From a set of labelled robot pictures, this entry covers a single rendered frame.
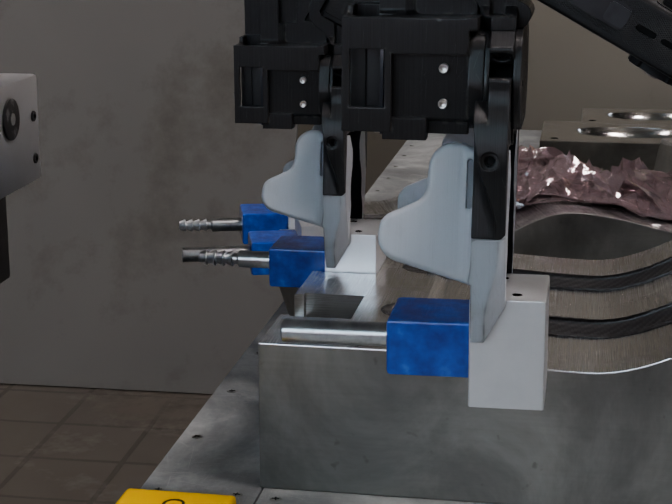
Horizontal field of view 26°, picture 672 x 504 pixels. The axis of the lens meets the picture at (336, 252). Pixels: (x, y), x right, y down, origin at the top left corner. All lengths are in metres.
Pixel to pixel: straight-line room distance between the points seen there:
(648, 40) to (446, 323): 0.16
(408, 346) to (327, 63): 0.31
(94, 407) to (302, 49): 2.48
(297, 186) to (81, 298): 2.56
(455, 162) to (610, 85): 3.41
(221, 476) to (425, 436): 0.13
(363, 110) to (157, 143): 2.85
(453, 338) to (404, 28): 0.15
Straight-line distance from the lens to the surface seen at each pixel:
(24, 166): 1.24
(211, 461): 0.91
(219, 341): 3.43
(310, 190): 0.97
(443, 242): 0.67
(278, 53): 0.97
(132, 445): 3.15
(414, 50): 0.66
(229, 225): 1.29
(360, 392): 0.84
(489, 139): 0.64
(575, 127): 1.77
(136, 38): 3.56
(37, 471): 3.05
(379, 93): 0.67
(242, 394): 1.03
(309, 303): 0.95
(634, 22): 0.66
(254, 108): 0.97
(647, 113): 1.97
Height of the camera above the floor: 1.14
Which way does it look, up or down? 14 degrees down
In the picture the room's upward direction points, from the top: straight up
